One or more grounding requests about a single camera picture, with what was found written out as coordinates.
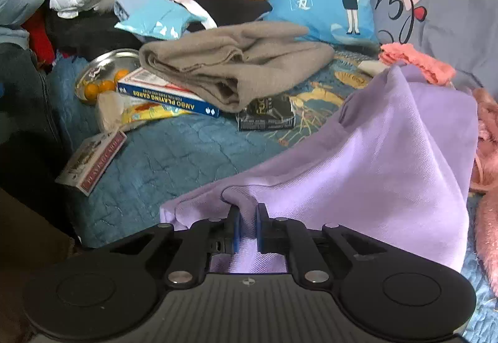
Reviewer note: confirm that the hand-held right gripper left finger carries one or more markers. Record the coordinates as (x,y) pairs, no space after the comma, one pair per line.
(236,232)

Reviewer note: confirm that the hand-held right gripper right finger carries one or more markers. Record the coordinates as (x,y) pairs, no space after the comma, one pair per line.
(261,232)

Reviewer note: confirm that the lilac sweatshirt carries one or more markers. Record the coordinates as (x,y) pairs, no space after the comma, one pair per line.
(369,172)

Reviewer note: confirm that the blue patterned bedspread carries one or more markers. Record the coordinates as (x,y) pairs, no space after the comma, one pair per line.
(175,156)

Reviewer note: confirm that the black card box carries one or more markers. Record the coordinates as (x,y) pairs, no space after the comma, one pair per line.
(268,113)

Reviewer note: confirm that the yellow snack wrapper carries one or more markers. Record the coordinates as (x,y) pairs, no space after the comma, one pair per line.
(155,113)

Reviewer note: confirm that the blue playing card box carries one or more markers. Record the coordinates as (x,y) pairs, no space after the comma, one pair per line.
(163,96)

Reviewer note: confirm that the red playing card box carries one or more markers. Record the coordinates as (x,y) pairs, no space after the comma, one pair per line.
(93,160)

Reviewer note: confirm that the taupe folded garment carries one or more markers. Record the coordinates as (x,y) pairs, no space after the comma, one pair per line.
(233,55)

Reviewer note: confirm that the small orange fruit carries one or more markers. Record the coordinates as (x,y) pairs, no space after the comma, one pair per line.
(105,86)
(121,74)
(90,90)

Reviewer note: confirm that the metal plate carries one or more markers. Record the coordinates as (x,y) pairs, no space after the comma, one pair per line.
(105,63)

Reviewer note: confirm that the black garment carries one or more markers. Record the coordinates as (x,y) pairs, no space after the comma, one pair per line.
(229,8)

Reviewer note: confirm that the pink fluffy robe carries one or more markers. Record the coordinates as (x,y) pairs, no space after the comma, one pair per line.
(488,230)

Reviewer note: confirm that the light blue plastic package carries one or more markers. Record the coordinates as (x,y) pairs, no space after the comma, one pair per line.
(151,16)

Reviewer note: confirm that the coral folded cloth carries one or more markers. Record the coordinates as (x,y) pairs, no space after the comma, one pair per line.
(420,61)

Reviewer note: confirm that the dark grey garment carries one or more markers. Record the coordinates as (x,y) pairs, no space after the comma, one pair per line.
(27,113)

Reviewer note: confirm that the red cloth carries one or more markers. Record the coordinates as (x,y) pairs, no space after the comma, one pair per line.
(39,39)

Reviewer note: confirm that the grey printed pillow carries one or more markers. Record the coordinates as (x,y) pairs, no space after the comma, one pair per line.
(447,16)

